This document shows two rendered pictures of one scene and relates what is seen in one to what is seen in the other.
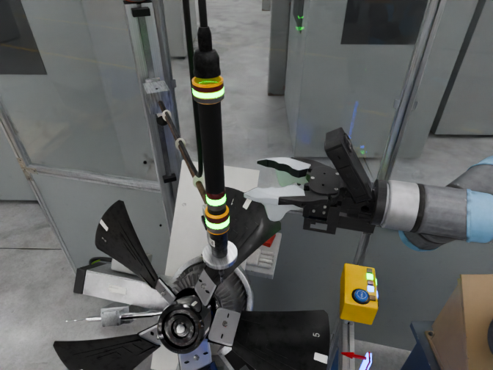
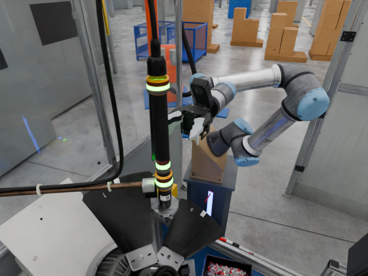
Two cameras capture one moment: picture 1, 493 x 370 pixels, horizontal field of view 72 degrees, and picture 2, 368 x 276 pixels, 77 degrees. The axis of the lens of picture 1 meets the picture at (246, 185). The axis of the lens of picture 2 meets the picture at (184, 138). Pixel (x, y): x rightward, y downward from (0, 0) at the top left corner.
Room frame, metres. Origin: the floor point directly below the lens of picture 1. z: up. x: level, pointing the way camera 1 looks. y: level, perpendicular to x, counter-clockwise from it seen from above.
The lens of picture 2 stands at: (0.29, 0.45, 1.96)
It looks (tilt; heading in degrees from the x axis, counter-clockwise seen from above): 34 degrees down; 286
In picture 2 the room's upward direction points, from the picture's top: straight up
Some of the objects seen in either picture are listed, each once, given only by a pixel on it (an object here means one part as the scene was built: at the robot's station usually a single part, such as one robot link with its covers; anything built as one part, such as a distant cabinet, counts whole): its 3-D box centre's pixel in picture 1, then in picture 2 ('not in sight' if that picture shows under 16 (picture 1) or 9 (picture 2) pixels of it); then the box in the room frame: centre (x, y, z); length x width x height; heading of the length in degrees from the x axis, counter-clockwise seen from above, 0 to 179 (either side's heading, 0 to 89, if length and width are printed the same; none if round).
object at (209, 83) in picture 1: (207, 89); (157, 84); (0.46, 0.05, 1.80); 0.04 x 0.04 x 0.03
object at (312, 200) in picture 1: (305, 194); (201, 119); (0.40, -0.09, 1.66); 0.09 x 0.05 x 0.02; 97
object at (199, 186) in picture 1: (180, 144); (38, 191); (0.74, 0.17, 1.54); 0.54 x 0.01 x 0.01; 22
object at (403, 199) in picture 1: (395, 203); (211, 103); (0.40, -0.23, 1.64); 0.08 x 0.05 x 0.08; 166
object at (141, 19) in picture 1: (157, 108); not in sight; (1.09, 0.31, 1.48); 0.05 x 0.03 x 0.62; 112
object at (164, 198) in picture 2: (214, 174); (161, 147); (0.46, 0.05, 1.66); 0.04 x 0.04 x 0.46
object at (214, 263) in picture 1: (217, 236); (161, 194); (0.47, 0.06, 1.50); 0.09 x 0.07 x 0.10; 22
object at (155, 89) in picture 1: (157, 96); not in sight; (1.04, 0.29, 1.54); 0.10 x 0.07 x 0.09; 22
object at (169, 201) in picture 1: (176, 222); not in sight; (1.13, 0.32, 0.90); 0.08 x 0.06 x 1.80; 112
